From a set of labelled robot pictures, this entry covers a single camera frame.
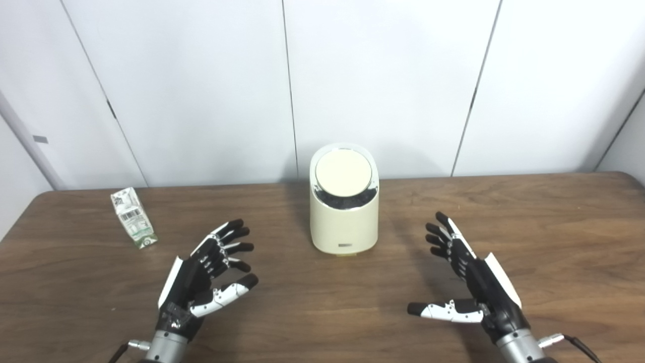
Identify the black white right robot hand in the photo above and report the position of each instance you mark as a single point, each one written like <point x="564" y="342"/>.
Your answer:
<point x="491" y="292"/>

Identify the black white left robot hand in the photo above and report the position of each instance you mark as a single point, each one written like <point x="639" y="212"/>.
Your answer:
<point x="189" y="282"/>

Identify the white green milk carton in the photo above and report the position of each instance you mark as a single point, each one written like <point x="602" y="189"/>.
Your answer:
<point x="133" y="217"/>

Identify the cream-colored lidded bin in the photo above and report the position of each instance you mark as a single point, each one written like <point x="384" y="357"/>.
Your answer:
<point x="342" y="227"/>

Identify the black wall panel clip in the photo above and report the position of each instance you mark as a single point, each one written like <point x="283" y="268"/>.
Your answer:
<point x="111" y="109"/>

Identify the small grey wall tag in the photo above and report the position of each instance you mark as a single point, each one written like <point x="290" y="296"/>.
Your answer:
<point x="40" y="139"/>

